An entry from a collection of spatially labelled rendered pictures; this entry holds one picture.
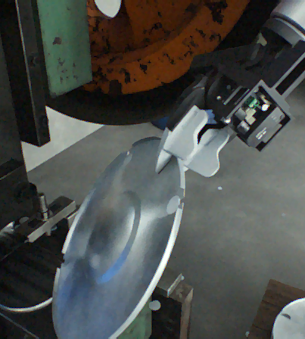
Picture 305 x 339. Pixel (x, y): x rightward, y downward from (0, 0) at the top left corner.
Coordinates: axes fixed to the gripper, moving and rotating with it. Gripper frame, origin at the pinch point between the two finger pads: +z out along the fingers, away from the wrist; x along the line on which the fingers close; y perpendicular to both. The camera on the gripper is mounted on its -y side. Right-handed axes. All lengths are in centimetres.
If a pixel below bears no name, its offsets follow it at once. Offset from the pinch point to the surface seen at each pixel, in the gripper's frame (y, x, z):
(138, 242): 5.9, 0.4, 8.2
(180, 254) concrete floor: -83, 102, 43
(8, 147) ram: -17.1, -10.5, 14.9
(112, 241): 1.7, 0.9, 11.5
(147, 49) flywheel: -32.1, 3.1, -9.6
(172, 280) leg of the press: -15.1, 32.8, 21.5
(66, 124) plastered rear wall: -198, 70, 52
